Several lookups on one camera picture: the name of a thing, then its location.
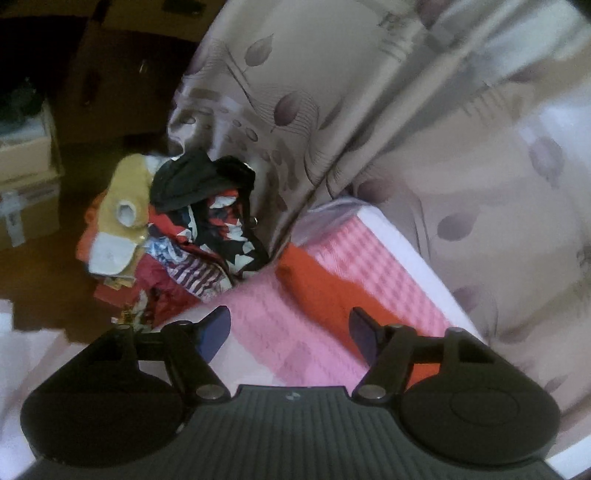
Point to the dark wooden wardrobe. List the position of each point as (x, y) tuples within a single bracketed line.
[(129, 64)]

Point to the open cardboard box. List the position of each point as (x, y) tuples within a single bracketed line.
[(25, 152)]

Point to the striped garment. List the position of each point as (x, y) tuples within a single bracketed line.
[(198, 276)]

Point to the leaf print curtain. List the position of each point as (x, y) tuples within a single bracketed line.
[(392, 129)]

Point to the taped cardboard box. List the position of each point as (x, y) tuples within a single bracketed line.
[(32, 212)]

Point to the pink textured bed mat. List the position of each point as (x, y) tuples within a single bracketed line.
[(277, 318)]

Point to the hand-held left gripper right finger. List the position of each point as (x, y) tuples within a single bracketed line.
[(361, 336)]

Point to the red cloth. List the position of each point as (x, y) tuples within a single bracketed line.
[(159, 295)]

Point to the orange garment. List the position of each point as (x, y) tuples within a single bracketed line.
[(318, 290)]

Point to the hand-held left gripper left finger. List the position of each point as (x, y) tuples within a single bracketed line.
[(218, 331)]

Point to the red white black patterned garment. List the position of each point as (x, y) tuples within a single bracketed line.
[(226, 230)]

